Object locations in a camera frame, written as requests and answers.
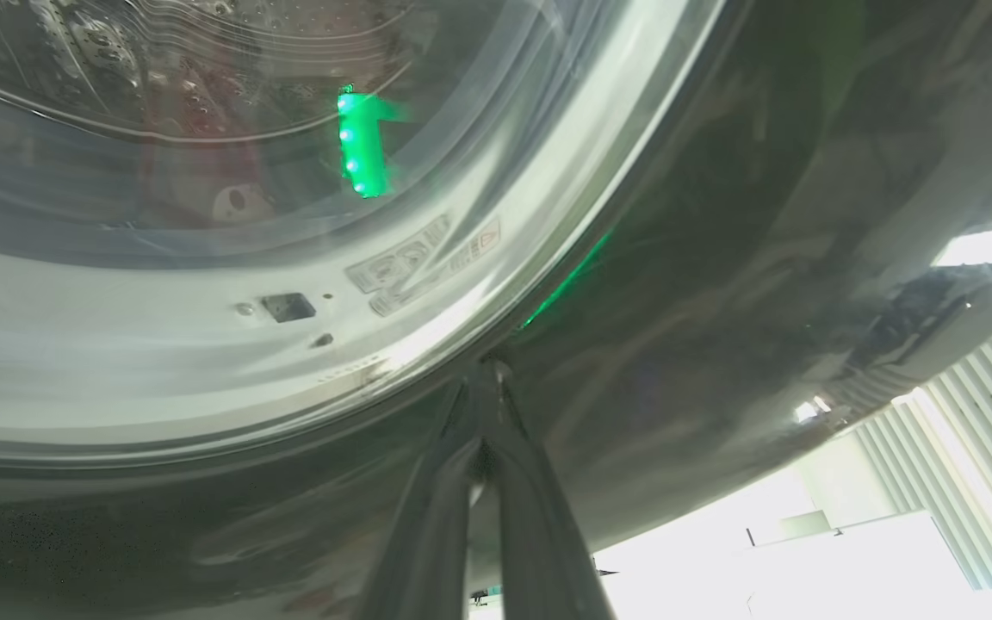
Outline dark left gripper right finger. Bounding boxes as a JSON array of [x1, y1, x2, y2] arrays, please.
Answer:
[[483, 362, 617, 620]]

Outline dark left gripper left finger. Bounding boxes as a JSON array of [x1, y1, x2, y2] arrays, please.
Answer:
[[356, 366, 490, 620]]

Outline round glass washer door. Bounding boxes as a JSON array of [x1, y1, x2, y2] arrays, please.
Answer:
[[0, 0, 992, 620]]

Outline black door latch slot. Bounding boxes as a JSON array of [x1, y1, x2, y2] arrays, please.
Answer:
[[261, 293, 318, 324]]

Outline white front-load washing machine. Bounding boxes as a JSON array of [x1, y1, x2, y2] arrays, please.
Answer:
[[0, 0, 721, 449]]

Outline stainless steel washer drum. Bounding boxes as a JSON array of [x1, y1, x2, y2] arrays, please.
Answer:
[[0, 0, 428, 143]]

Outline grey warning sticker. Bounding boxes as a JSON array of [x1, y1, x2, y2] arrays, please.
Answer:
[[345, 215, 503, 318]]

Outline white vertical blinds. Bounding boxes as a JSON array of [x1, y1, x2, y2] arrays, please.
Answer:
[[849, 327, 992, 604]]

